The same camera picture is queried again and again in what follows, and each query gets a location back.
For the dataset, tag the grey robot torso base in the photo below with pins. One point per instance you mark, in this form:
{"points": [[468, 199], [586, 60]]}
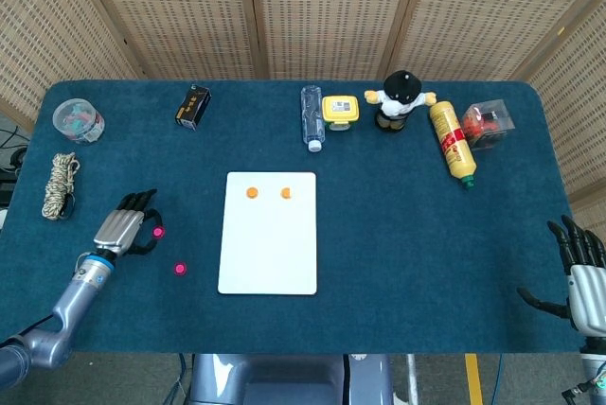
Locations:
{"points": [[284, 379]]}

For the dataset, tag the black and yellow plush doll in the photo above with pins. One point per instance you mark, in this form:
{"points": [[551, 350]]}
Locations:
{"points": [[400, 93]]}

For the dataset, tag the black and gold carton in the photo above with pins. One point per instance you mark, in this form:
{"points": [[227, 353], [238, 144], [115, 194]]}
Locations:
{"points": [[191, 108]]}

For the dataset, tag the white magnetic board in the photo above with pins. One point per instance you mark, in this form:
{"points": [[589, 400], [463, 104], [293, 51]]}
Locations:
{"points": [[267, 244]]}

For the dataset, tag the woven rattan folding screen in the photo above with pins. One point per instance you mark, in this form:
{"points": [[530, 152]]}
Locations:
{"points": [[331, 12]]}

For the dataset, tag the clear box of binder clips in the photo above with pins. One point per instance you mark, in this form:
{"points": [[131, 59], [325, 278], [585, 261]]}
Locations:
{"points": [[487, 123]]}

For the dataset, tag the clear plastic water bottle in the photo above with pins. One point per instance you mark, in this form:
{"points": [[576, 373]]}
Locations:
{"points": [[312, 116]]}

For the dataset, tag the white table leg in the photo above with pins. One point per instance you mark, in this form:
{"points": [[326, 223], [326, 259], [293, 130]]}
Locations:
{"points": [[413, 379]]}

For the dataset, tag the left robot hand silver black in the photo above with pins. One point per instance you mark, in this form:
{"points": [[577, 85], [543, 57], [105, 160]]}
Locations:
{"points": [[116, 227]]}

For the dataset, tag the yellow sauce bottle green cap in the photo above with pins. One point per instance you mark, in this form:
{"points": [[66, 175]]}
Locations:
{"points": [[452, 140]]}

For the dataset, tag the yellow lidded small tub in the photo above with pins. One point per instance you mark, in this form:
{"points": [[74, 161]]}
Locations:
{"points": [[340, 109]]}

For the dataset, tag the orange round magnet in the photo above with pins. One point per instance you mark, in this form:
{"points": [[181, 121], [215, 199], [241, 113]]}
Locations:
{"points": [[252, 192], [286, 192]]}

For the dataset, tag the clear jar of coloured clips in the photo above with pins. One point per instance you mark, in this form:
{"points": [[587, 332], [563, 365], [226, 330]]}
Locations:
{"points": [[78, 121]]}

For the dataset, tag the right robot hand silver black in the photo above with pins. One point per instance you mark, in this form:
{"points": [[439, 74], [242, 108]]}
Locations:
{"points": [[589, 296]]}

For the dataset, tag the pink token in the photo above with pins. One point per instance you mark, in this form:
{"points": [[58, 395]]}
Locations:
{"points": [[158, 232], [179, 269]]}

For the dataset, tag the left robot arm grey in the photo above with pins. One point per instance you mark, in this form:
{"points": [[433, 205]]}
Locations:
{"points": [[76, 301]]}

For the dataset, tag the blue felt table mat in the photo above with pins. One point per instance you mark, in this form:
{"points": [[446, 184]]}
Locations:
{"points": [[402, 244]]}

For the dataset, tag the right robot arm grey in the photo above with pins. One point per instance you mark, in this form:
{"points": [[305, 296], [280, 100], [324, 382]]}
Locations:
{"points": [[594, 369]]}

